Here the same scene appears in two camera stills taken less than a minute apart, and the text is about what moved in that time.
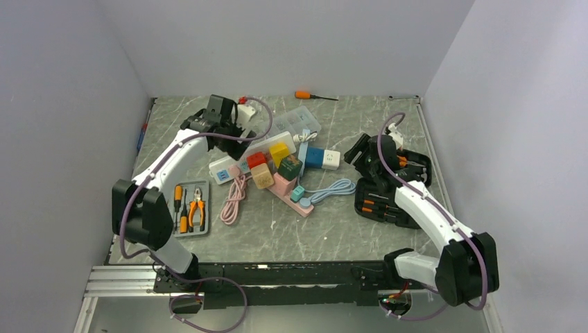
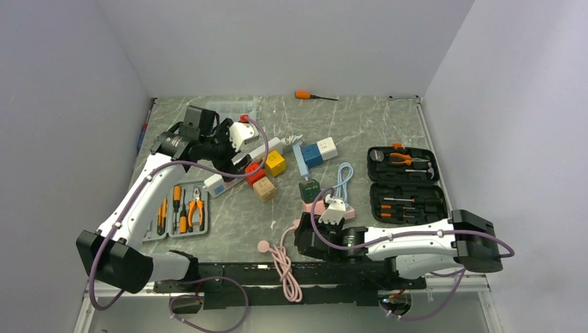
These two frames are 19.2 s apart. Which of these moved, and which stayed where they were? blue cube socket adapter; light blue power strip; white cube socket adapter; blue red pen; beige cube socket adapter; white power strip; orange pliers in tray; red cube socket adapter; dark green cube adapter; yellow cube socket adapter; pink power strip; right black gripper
Moved: dark green cube adapter; white cube socket adapter; pink power strip; beige cube socket adapter; light blue power strip; red cube socket adapter; blue cube socket adapter; yellow cube socket adapter; white power strip; right black gripper
Stayed: orange pliers in tray; blue red pen
